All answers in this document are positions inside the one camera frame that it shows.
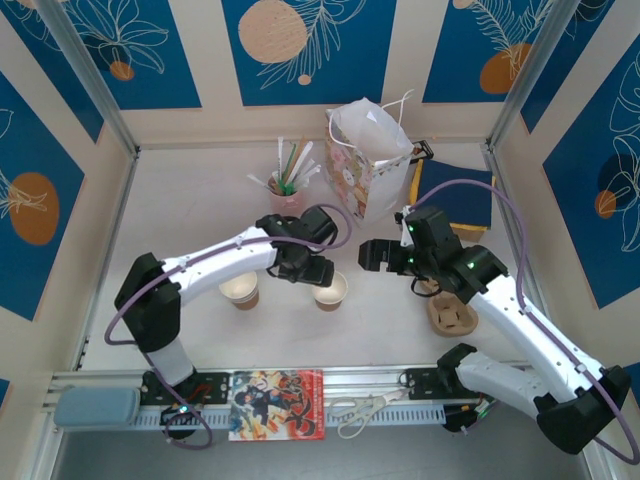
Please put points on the brown paper coffee cup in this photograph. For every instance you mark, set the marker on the brown paper coffee cup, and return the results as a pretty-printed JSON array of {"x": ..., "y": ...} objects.
[
  {"x": 330, "y": 297},
  {"x": 240, "y": 290}
]

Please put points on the white printed paper bag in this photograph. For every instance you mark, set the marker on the white printed paper bag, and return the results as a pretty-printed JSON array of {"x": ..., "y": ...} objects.
[{"x": 380, "y": 200}]

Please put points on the brown pulp cup carrier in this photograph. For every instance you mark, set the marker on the brown pulp cup carrier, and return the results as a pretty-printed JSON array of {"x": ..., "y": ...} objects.
[{"x": 450, "y": 322}]

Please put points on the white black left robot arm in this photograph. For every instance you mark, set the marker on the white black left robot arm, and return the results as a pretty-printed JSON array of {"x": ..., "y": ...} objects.
[{"x": 220, "y": 260}]

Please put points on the pink straw cup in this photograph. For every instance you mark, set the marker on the pink straw cup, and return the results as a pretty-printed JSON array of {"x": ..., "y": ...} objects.
[{"x": 287, "y": 202}]

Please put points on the black sachet holder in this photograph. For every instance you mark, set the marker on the black sachet holder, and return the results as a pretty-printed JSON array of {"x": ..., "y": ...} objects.
[{"x": 424, "y": 148}]

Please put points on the green straw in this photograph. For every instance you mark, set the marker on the green straw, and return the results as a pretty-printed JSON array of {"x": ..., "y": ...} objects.
[{"x": 291, "y": 162}]

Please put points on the colourful comic book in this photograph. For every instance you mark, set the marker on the colourful comic book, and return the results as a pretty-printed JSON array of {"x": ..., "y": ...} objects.
[{"x": 275, "y": 405}]

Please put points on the aluminium side rail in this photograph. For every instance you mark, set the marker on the aluminium side rail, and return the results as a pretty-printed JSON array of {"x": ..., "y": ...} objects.
[
  {"x": 120, "y": 205},
  {"x": 492, "y": 153}
]

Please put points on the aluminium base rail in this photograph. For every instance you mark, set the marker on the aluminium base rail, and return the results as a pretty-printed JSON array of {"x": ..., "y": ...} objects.
[{"x": 360, "y": 377}]

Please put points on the aluminium frame post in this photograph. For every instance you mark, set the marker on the aluminium frame post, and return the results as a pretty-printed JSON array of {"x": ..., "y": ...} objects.
[
  {"x": 532, "y": 75},
  {"x": 105, "y": 100}
]

